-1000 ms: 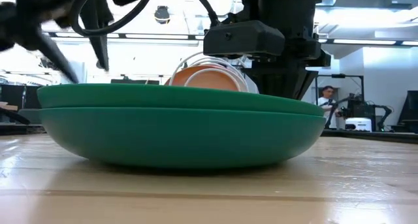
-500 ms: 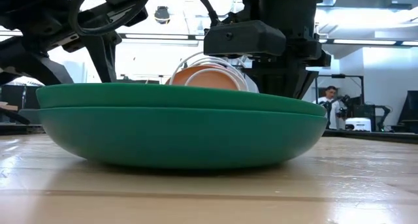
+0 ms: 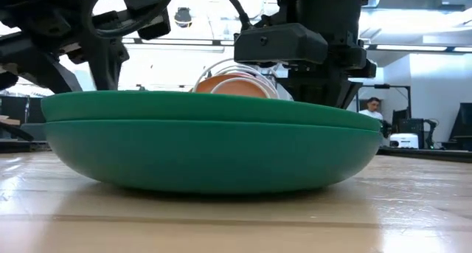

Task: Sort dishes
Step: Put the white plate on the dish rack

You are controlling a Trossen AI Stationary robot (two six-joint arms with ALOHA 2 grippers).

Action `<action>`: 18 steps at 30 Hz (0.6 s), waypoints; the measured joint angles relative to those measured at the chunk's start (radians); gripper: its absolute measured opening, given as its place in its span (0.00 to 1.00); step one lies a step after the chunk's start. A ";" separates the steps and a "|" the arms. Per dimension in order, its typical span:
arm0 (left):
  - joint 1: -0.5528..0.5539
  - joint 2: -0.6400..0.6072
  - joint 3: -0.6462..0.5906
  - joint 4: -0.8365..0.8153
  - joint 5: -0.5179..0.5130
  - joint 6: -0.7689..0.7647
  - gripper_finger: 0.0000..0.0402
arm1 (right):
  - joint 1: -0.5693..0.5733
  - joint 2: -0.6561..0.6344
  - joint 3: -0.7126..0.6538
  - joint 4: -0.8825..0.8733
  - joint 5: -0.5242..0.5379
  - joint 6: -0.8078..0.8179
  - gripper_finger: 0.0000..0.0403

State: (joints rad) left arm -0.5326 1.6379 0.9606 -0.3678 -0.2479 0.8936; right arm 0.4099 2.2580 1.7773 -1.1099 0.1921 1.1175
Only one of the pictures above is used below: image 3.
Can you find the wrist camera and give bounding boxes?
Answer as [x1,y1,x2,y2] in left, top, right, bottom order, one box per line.
[121,0,173,41]
[234,23,329,65]

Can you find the black metal stand frame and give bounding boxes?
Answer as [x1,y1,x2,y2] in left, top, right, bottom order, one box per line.
[355,83,413,148]

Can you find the shallow green plate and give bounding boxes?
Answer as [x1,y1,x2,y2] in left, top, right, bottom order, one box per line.
[40,89,383,132]

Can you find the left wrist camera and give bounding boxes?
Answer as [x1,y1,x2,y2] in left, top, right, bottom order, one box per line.
[121,0,173,41]

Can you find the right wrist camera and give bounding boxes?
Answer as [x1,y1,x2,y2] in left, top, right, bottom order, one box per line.
[234,23,329,65]

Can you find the camera black cable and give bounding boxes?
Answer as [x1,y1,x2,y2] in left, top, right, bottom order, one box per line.
[81,0,180,39]
[216,0,259,30]

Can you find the black slanted panel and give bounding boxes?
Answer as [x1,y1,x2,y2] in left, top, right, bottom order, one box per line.
[448,102,472,151]

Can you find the black ceiling device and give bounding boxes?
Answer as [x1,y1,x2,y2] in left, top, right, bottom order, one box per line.
[173,7,193,28]

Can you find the orange plate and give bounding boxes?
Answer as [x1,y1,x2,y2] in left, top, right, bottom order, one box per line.
[193,72,274,99]

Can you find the black monitor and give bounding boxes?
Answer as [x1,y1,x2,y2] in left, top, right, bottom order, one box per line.
[391,108,425,134]

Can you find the white printer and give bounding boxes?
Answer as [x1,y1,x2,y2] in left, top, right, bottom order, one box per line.
[389,133,420,150]

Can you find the black aluminium table frame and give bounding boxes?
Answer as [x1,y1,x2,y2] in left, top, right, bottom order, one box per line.
[0,138,472,164]

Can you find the white wire dish rack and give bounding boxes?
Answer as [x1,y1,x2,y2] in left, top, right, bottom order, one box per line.
[190,57,295,101]

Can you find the left camera black cable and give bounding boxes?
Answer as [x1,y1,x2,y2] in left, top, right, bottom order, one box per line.
[81,0,180,39]

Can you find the person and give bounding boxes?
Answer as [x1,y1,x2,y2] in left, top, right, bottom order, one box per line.
[359,97,385,121]

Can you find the right camera black cable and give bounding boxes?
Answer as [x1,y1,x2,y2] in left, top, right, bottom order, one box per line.
[216,0,259,30]

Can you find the deep green bowl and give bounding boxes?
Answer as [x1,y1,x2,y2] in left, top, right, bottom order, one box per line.
[43,119,385,194]

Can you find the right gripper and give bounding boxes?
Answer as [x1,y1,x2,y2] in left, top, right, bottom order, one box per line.
[276,4,377,110]

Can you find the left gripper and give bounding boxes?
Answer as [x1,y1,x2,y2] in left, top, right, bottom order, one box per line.
[0,0,131,95]

